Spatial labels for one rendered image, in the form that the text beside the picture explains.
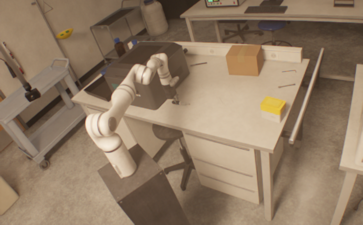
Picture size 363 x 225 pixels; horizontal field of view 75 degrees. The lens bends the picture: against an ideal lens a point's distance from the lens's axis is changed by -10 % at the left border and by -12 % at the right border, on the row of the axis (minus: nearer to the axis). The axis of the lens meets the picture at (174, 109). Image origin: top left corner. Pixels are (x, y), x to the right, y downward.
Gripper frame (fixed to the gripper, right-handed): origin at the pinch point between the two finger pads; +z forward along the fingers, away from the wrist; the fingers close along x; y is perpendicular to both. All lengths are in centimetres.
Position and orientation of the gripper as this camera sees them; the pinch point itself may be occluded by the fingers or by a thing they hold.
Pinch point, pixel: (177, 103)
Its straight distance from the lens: 181.2
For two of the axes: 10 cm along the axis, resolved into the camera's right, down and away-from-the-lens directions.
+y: -8.4, -1.2, 5.3
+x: -4.7, 6.4, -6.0
